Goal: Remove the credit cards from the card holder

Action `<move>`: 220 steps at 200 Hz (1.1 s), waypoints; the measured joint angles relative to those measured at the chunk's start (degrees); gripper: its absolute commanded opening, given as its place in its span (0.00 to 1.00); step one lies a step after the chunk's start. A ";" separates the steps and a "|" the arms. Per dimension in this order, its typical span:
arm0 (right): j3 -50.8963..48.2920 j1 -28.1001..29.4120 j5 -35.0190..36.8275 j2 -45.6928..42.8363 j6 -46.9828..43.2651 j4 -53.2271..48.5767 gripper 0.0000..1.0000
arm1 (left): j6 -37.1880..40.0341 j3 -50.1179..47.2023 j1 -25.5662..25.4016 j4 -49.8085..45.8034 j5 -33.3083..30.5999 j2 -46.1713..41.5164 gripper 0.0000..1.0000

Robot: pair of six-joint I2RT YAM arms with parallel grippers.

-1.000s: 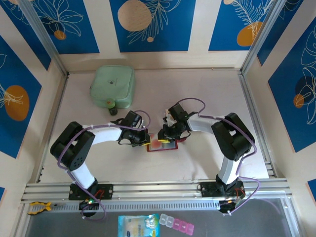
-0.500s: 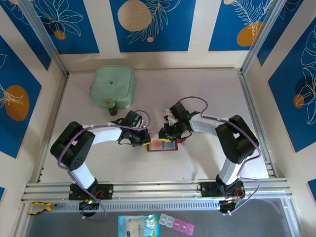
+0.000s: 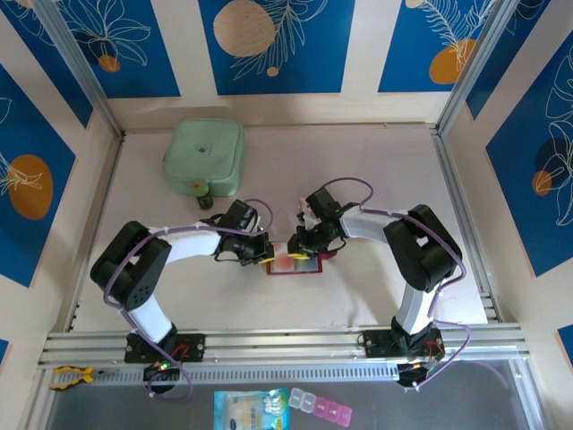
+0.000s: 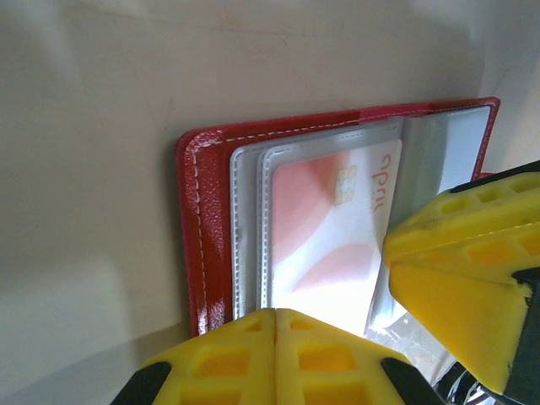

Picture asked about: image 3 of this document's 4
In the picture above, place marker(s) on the red card holder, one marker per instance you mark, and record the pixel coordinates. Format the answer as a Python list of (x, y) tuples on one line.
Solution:
[(311, 265)]

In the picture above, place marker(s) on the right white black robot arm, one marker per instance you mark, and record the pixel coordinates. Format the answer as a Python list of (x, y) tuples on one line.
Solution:
[(365, 226)]

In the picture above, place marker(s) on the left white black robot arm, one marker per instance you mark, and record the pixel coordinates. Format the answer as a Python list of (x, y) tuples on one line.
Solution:
[(192, 244)]

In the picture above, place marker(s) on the clear plastic card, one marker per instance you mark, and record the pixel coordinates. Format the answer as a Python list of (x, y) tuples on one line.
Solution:
[(290, 192)]

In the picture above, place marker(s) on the small bottle with green cap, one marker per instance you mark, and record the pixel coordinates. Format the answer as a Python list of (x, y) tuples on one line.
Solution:
[(204, 200)]

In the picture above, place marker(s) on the mint green zip pouch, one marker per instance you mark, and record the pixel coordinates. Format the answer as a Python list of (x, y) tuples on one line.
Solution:
[(201, 152)]

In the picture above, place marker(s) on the pink white pill organizer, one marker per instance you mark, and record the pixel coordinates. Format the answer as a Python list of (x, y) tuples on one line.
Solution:
[(320, 405)]

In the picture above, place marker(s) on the black controller board green light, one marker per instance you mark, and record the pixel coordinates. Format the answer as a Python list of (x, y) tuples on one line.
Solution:
[(152, 371)]

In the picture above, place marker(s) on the blue snack packet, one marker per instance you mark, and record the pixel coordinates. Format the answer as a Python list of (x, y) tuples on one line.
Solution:
[(250, 410)]

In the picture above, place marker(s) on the black controller board orange light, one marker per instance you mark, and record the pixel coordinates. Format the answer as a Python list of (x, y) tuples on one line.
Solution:
[(414, 378)]

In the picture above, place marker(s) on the aluminium front rail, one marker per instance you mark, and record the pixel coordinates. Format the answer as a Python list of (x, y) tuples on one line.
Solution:
[(286, 342)]

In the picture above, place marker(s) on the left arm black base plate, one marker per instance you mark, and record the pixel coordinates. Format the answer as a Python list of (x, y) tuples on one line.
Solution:
[(192, 347)]

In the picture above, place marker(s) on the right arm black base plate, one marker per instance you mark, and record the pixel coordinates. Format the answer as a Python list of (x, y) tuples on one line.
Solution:
[(378, 342)]

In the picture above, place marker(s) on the aluminium side rail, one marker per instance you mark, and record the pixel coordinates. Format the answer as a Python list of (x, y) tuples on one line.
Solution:
[(453, 179), (109, 179)]

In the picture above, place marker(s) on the aluminium frame post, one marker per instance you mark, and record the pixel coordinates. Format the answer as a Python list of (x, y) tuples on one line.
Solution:
[(82, 67), (473, 67)]

